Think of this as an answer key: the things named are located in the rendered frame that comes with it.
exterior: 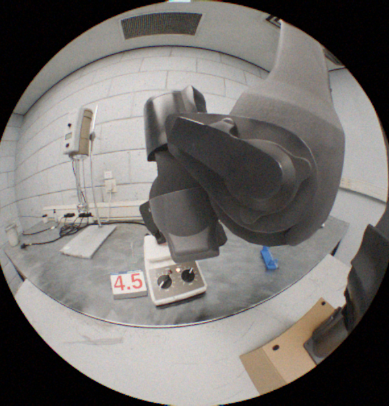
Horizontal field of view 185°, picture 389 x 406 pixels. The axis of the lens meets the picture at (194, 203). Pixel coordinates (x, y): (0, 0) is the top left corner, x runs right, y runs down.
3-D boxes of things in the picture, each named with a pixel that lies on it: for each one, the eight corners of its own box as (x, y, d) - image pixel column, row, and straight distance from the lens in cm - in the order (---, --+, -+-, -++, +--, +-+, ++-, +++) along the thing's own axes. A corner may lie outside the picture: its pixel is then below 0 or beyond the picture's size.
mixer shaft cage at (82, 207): (84, 213, 61) (79, 154, 60) (74, 213, 65) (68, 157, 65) (92, 208, 66) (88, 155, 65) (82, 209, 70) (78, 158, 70)
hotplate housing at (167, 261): (208, 292, 33) (209, 271, 27) (155, 308, 31) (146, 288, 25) (180, 247, 47) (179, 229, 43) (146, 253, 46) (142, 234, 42)
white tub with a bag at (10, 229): (12, 250, 111) (1, 215, 108) (8, 245, 125) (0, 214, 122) (23, 240, 113) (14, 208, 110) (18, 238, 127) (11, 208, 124)
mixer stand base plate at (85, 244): (89, 258, 53) (89, 256, 53) (59, 252, 67) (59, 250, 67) (117, 226, 75) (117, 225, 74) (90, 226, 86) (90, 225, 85)
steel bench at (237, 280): (312, 294, 183) (349, 223, 143) (59, 325, 175) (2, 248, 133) (279, 265, 198) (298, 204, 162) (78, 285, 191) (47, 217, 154)
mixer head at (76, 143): (72, 156, 55) (82, 99, 64) (57, 161, 63) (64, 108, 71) (93, 159, 66) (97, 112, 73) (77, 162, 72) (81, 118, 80)
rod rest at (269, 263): (276, 269, 44) (279, 260, 42) (267, 269, 43) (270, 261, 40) (268, 251, 51) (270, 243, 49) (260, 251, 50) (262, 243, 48)
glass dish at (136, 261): (143, 256, 45) (142, 252, 44) (142, 267, 41) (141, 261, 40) (128, 258, 46) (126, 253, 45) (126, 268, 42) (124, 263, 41)
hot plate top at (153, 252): (193, 252, 32) (193, 250, 31) (146, 262, 30) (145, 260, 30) (179, 232, 41) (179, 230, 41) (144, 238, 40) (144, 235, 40)
